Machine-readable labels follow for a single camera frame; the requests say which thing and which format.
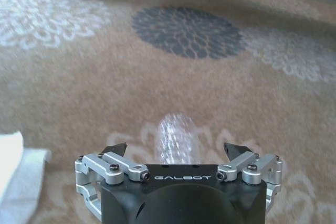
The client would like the beige floral patterned rug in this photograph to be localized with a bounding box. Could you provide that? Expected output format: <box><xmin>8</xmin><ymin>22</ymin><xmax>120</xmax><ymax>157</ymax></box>
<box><xmin>0</xmin><ymin>0</ymin><xmax>336</xmax><ymax>224</ymax></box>

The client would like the clear crumpled plastic bottle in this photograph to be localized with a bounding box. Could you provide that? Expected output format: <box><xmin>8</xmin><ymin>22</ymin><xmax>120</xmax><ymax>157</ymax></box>
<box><xmin>156</xmin><ymin>113</ymin><xmax>202</xmax><ymax>166</ymax></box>

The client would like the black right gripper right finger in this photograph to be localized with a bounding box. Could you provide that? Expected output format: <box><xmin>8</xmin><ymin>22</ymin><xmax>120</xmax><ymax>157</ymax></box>
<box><xmin>217</xmin><ymin>142</ymin><xmax>284</xmax><ymax>214</ymax></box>

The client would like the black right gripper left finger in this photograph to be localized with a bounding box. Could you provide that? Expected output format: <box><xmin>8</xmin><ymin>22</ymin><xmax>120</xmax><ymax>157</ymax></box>
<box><xmin>75</xmin><ymin>142</ymin><xmax>150</xmax><ymax>222</ymax></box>

